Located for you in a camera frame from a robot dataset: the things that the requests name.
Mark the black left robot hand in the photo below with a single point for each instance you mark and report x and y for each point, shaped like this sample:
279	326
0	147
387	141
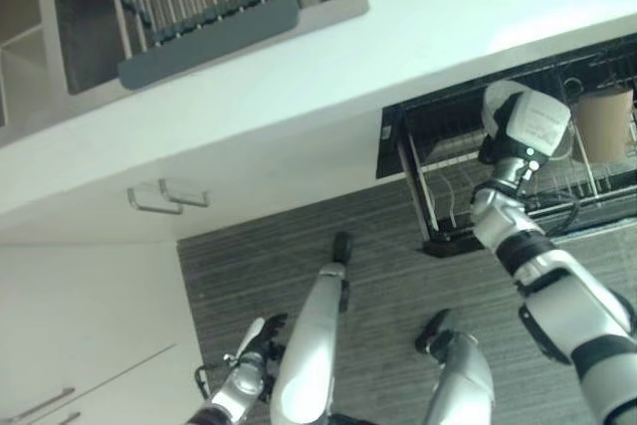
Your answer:
255	335

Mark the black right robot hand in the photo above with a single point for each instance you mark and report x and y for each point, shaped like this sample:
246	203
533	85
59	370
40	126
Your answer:
540	121

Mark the white dish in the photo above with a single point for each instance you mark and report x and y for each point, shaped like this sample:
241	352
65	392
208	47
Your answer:
497	96

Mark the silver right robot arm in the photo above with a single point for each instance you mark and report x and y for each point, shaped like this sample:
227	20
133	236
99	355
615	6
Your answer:
542	271

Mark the black dishwasher drawer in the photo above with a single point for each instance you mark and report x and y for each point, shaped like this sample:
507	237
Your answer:
393	146

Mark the silver left robot leg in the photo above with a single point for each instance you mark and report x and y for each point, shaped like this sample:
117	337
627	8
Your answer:
313	345

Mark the silver robot leg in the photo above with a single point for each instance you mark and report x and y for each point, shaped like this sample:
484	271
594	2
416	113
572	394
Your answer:
313	345
463	370

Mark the brown cup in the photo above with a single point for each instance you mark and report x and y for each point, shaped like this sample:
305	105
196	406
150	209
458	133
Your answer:
602	121

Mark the silver right robot leg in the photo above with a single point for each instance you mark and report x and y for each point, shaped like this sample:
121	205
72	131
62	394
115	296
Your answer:
463	370

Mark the grey dish drying rack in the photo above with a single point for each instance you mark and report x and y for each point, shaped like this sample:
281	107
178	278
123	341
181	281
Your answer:
199	2

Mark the beige divided sink basin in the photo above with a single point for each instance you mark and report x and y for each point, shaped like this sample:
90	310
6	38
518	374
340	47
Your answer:
20	47

